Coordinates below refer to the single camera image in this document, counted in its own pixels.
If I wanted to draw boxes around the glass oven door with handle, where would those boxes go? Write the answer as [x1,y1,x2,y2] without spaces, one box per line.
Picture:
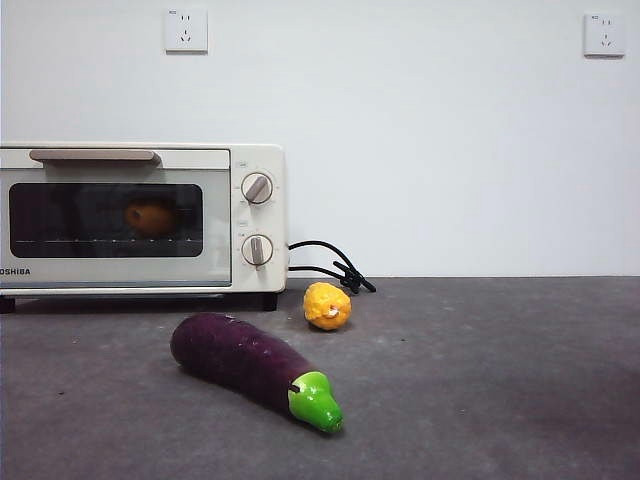
[0,148,232,290]

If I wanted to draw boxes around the cream Toshiba toaster oven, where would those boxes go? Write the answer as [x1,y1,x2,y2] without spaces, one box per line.
[0,143,289,313]

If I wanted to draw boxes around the oven knob upright pointer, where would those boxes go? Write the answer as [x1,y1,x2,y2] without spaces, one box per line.
[241,233,275,270]

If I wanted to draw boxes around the oven knob slanted pointer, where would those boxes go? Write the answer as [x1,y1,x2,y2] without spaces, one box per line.
[240,172,274,205]

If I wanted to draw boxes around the yellow bumpy toy fruit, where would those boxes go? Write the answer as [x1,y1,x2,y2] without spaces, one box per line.
[302,281,353,331]

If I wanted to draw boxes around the purple toy eggplant green stem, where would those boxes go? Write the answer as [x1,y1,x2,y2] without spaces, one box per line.
[169,312,345,434]

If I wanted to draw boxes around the black oven power cable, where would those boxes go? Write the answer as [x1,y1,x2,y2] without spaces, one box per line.
[287,239,377,295]

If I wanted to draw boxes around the oven wire rack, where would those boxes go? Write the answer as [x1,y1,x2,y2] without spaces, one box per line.
[14,236,196,245]

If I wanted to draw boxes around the white wall socket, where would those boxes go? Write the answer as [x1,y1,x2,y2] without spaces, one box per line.
[164,7,209,55]
[583,13,626,59]

